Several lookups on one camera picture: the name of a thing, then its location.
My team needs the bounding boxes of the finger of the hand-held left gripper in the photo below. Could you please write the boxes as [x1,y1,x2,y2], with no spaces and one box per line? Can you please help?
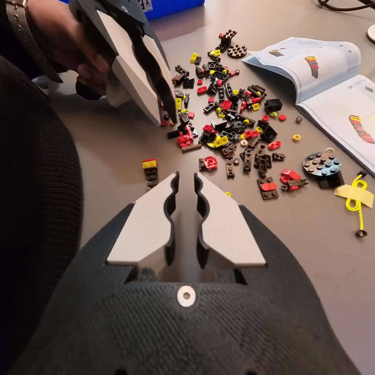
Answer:
[133,35,179,124]
[96,11,162,127]

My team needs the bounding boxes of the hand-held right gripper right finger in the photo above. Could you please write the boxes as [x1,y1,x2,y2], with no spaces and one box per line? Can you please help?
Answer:
[194,172,267,271]

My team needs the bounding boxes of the yellow lego string with tape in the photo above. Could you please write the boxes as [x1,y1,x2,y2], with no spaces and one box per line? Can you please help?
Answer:
[334,171,375,238]

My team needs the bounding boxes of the pile of lego pieces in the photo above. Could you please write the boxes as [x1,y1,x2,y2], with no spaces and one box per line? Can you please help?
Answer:
[167,29,309,201]

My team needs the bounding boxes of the person's left hand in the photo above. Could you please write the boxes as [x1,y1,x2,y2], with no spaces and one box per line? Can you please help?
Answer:
[26,0,118,99]

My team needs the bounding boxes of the black plate yellow red assembly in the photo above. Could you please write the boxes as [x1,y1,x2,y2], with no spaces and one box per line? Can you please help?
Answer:
[142,158,159,191]

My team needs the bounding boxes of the lego instruction booklet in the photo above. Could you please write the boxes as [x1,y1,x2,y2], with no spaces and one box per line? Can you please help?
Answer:
[242,37,375,178]

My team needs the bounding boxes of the black cable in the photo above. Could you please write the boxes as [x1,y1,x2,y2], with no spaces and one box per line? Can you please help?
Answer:
[318,0,375,12]

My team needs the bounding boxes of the blue plastic bin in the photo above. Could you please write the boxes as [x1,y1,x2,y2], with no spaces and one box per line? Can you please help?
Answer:
[144,0,205,21]

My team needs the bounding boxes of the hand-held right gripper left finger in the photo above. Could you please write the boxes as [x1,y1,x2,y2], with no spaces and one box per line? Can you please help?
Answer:
[106,171,180,277]

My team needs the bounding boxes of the black round lego plate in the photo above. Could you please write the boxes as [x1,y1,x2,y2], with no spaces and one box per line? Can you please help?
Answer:
[303,152,342,177]
[228,44,247,61]

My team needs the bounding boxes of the grey wrist strap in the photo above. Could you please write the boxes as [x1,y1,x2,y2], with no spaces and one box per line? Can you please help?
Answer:
[6,0,63,84]

